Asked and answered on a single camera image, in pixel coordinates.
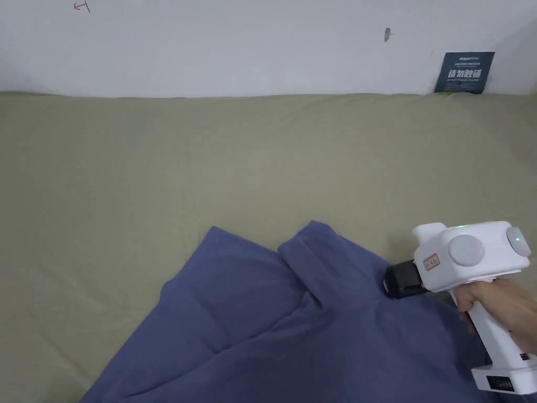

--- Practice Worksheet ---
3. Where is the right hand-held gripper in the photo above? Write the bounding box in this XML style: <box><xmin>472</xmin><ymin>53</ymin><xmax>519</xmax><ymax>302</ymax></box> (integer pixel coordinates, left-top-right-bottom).
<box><xmin>382</xmin><ymin>220</ymin><xmax>537</xmax><ymax>395</ymax></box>

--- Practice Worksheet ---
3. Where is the dark blue shirt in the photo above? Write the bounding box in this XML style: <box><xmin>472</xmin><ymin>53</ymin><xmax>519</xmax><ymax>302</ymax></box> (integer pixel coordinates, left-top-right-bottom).
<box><xmin>79</xmin><ymin>220</ymin><xmax>504</xmax><ymax>403</ymax></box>

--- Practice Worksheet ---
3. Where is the person's right hand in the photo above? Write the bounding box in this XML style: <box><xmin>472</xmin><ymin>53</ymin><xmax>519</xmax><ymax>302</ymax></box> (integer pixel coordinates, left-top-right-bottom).
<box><xmin>454</xmin><ymin>277</ymin><xmax>537</xmax><ymax>351</ymax></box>

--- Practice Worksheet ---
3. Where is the dark teal sign card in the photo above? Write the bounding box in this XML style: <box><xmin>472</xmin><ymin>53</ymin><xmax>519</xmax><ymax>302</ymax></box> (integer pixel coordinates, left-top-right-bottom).
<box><xmin>433</xmin><ymin>51</ymin><xmax>496</xmax><ymax>95</ymax></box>

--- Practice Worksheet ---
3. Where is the bed with beige sheet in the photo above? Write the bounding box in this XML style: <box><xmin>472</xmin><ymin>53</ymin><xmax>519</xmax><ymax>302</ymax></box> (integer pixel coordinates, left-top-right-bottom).
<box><xmin>0</xmin><ymin>90</ymin><xmax>537</xmax><ymax>403</ymax></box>

